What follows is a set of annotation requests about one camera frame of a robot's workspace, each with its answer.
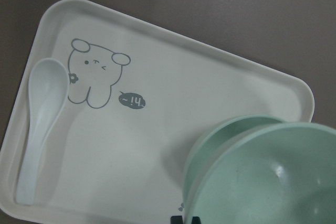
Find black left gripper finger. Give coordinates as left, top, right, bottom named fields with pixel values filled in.
left=170, top=216, right=201, bottom=224

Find green bowl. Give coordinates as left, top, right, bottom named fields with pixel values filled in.
left=184, top=123, right=335, bottom=223
left=182, top=114, right=289, bottom=209

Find green bowl on tray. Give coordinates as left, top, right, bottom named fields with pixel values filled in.
left=182, top=114, right=289, bottom=209

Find cream rabbit tray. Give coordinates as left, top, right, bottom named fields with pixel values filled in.
left=1, top=0, right=314, bottom=223

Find white ceramic spoon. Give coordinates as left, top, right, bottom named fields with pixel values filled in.
left=15, top=58, right=69, bottom=205

